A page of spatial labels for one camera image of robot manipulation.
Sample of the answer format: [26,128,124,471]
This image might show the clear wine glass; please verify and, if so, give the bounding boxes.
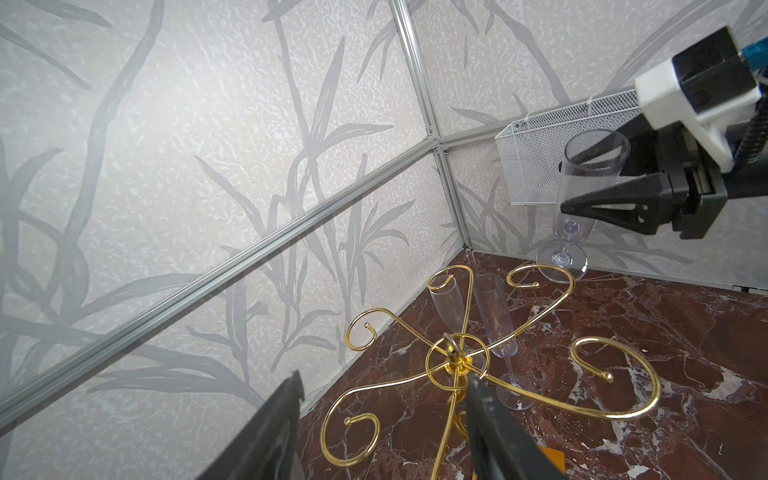
[535,128,632,283]
[473,273,534,411]

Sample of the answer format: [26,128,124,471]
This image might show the gold wire glass rack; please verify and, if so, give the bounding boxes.
[320,264,662,479]

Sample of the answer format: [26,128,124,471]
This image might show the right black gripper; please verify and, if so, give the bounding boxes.
[560,114,727,240]

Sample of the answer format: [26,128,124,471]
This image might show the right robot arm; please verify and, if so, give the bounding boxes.
[560,108,767,240]

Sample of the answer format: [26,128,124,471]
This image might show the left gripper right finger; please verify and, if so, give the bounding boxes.
[465,374,566,480]

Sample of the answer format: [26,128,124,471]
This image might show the right black corrugated cable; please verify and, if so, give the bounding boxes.
[734,92,768,169]

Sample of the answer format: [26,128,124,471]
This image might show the yellow wooden rack base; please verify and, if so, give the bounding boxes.
[467,447,567,479]

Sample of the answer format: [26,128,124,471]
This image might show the aluminium frame struts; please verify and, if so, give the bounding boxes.
[1,1,767,429]

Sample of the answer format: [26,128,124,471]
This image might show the round wine glass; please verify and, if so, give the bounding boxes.
[428,273,466,333]

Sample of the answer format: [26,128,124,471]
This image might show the white wire mesh basket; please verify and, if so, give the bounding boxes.
[495,88,640,205]

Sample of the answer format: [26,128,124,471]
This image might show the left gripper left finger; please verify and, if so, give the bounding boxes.
[200,371,304,479]

